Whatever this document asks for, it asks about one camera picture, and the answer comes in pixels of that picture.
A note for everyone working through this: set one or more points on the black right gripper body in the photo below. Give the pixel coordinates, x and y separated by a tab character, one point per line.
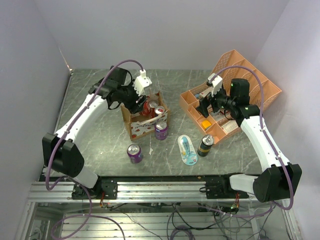
221	101

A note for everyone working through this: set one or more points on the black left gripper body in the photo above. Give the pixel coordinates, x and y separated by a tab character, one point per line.
130	97

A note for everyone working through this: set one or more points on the red cola can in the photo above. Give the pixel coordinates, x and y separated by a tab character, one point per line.
153	104
146	109

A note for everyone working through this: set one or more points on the watermelon canvas bag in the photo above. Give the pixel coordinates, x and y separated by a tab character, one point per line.
138	125

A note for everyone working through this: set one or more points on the blue Red Bull can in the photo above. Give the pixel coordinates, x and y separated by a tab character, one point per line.
159	111

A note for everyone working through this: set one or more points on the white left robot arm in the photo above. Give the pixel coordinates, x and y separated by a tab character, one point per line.
60	151

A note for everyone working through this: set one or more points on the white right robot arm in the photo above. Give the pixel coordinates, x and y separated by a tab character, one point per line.
279	178

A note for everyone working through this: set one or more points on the red cola can in bag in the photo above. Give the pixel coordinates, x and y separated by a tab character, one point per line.
153	104

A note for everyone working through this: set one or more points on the black yellow beverage can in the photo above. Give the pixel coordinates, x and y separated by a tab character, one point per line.
205	145

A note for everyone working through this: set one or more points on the purple Fanta can by bag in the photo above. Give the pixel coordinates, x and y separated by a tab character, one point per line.
160	130

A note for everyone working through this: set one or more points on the red white box in organizer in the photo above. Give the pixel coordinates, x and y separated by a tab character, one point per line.
204	93

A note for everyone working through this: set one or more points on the yellow block in organizer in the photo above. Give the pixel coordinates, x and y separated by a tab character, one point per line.
206	124

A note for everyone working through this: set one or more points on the orange plastic desk organizer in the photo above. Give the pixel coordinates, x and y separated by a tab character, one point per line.
189	99

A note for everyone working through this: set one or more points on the white card in organizer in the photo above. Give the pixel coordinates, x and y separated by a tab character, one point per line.
229	127

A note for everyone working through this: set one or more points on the blue correction tape package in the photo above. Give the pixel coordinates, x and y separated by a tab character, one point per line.
187	151

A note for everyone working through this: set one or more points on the purple Fanta can front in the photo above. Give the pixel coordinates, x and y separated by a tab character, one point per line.
134	153

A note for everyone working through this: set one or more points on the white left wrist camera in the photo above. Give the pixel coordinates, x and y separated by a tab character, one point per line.
142	83

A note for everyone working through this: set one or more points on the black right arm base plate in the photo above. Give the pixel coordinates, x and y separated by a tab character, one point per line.
218	187

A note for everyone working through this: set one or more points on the aluminium mounting rail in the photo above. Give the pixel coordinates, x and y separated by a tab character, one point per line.
127	192

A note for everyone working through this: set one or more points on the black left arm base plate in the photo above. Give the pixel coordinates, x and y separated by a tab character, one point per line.
105	187

